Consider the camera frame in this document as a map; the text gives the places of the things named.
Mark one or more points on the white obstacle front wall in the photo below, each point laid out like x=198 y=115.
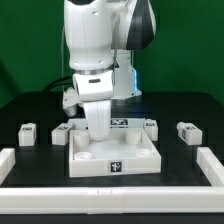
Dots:
x=111 y=200

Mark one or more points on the white obstacle wall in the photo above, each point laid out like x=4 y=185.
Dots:
x=7 y=161
x=111 y=200
x=210 y=166

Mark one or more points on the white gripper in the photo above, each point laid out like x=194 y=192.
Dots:
x=95 y=93

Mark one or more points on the white obstacle left wall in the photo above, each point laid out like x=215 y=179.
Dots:
x=7 y=161

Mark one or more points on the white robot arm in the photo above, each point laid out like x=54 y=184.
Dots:
x=94 y=31

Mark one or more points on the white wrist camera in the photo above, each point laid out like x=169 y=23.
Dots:
x=71 y=101

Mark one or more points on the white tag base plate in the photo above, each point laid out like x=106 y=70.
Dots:
x=81 y=123

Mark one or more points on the white square tabletop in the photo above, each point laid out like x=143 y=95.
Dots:
x=125 y=151

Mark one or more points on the white obstacle right wall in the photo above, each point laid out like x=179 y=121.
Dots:
x=210 y=166

